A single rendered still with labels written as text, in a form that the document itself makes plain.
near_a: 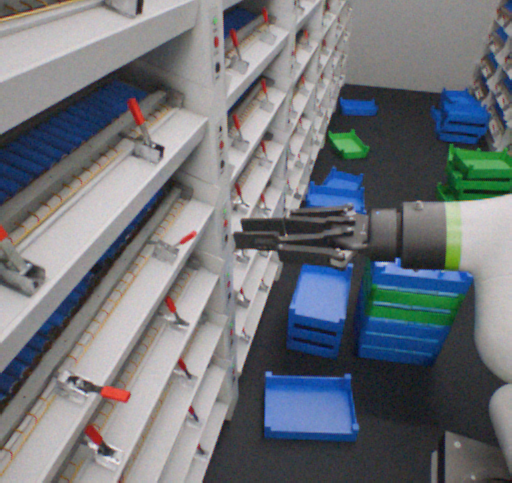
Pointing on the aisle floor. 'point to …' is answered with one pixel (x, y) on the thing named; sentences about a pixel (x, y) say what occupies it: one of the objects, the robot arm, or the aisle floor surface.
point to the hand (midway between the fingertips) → (259, 233)
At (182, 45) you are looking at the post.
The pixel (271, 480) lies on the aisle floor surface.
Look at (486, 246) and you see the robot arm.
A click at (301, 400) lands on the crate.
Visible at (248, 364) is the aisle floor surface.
